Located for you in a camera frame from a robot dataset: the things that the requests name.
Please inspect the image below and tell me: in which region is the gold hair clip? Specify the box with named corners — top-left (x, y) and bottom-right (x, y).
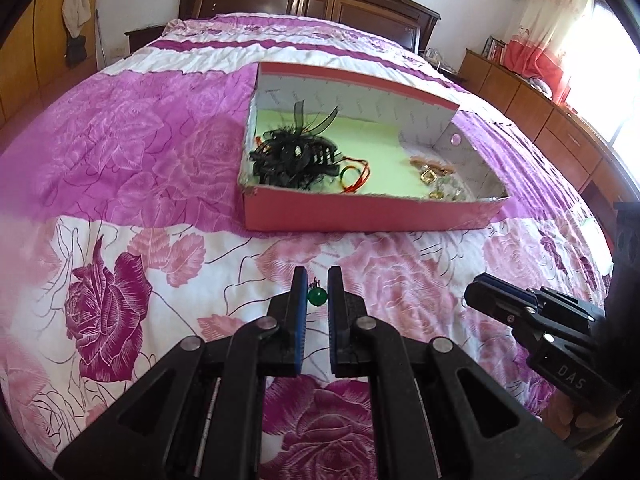
top-left (409, 156), bottom-right (453, 171)

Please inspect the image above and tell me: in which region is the pink floral bedspread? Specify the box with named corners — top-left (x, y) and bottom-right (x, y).
top-left (0, 15), bottom-right (616, 480)

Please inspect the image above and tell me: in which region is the green foam sheet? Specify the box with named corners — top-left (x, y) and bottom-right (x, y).
top-left (250, 105), bottom-right (441, 200)

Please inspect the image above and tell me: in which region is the brown wooden cabinet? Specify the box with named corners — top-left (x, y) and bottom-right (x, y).
top-left (460, 47), bottom-right (632, 211)

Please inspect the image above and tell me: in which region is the beige hanging cloth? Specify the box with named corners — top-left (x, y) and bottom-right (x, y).
top-left (62, 0), bottom-right (92, 39)

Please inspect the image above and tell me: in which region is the white and red curtain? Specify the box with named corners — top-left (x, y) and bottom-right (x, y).
top-left (502, 0), bottom-right (597, 106)

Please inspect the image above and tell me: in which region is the black feather hair clip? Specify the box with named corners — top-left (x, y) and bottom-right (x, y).
top-left (250, 100), bottom-right (346, 193)

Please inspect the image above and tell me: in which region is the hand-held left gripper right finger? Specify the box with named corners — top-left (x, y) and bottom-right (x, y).
top-left (327, 266), bottom-right (579, 480)

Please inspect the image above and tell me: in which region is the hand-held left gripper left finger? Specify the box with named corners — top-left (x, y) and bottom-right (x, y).
top-left (52, 266), bottom-right (309, 480)

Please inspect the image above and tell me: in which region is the row of books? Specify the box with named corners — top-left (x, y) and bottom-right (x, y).
top-left (482, 35), bottom-right (509, 63)

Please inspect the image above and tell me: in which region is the pearl gold earring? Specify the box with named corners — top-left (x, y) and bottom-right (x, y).
top-left (427, 175), bottom-right (466, 201)

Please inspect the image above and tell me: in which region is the pink cardboard box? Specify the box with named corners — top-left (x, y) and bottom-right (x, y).
top-left (239, 61), bottom-right (511, 232)

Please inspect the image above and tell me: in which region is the thin white pole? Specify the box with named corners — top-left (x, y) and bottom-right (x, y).
top-left (94, 9), bottom-right (107, 67)

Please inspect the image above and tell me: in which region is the orange wooden wardrobe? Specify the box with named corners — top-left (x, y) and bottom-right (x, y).
top-left (0, 0), bottom-right (101, 126)

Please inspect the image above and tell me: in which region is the red braided cord bracelet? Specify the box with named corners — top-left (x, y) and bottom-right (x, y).
top-left (341, 156), bottom-right (372, 182)

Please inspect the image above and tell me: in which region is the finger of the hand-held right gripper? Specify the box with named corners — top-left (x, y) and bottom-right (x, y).
top-left (463, 273), bottom-right (602, 357)
top-left (529, 285), bottom-right (609, 334)

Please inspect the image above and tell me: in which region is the person's right hand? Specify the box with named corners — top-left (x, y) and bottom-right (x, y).
top-left (542, 394), bottom-right (619, 444)

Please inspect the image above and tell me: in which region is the black hanging bag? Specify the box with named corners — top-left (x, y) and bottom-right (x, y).
top-left (65, 35), bottom-right (90, 69)

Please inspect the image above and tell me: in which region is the dark wooden nightstand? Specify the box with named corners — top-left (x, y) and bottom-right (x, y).
top-left (125, 24), bottom-right (169, 54)

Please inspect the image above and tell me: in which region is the white cable bundle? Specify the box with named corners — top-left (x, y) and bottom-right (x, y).
top-left (425, 47), bottom-right (459, 74)

